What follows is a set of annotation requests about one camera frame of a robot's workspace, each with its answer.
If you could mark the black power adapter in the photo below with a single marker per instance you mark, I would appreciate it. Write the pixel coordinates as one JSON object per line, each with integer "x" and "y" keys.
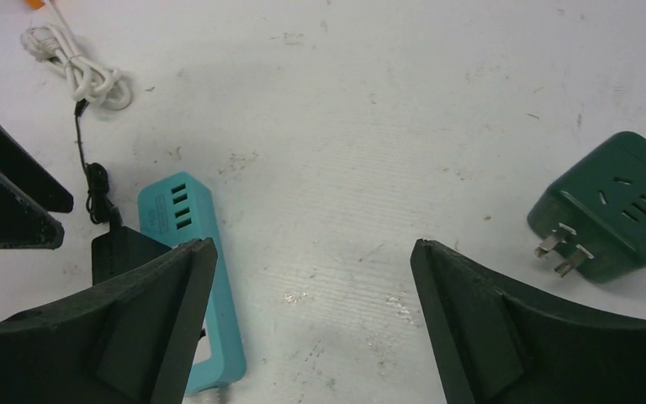
{"x": 121, "y": 249}

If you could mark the teal power strip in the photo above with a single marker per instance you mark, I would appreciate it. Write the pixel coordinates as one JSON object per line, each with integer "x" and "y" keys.
{"x": 175, "y": 210}

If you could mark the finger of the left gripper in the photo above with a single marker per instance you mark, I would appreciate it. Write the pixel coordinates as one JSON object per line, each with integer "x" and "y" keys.
{"x": 21, "y": 169}
{"x": 24, "y": 224}

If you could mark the green cube plug adapter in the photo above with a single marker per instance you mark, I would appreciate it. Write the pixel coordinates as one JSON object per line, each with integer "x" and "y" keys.
{"x": 594, "y": 215}

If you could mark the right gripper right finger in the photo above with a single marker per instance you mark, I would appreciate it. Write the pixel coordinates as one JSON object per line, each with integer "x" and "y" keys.
{"x": 498, "y": 340}

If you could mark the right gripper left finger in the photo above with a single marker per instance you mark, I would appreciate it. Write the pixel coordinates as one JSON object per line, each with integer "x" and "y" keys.
{"x": 130, "y": 339}

